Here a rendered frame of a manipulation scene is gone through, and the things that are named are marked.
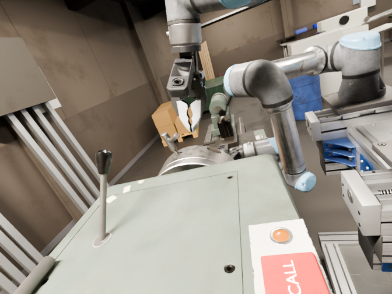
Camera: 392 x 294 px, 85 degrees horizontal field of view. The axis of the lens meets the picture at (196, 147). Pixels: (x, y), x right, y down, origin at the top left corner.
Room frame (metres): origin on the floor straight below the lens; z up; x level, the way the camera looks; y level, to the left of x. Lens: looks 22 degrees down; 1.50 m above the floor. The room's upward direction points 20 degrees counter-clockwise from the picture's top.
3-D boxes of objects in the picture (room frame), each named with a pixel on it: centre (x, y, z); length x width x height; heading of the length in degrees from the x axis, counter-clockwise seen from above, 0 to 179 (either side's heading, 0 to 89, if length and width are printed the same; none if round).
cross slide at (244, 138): (1.23, -0.15, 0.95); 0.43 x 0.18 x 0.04; 74
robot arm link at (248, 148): (0.80, -0.20, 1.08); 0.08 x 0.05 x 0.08; 162
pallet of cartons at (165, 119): (4.89, 0.17, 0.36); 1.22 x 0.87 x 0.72; 165
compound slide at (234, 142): (1.19, -0.20, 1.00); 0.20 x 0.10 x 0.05; 164
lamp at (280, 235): (0.21, -0.07, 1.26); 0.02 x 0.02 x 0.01
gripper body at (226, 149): (0.83, -0.13, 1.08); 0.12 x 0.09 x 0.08; 72
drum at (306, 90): (3.49, -2.01, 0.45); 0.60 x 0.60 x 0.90
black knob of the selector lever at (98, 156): (0.39, 0.17, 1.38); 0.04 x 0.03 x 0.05; 164
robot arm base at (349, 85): (0.77, -0.69, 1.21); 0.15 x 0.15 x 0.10
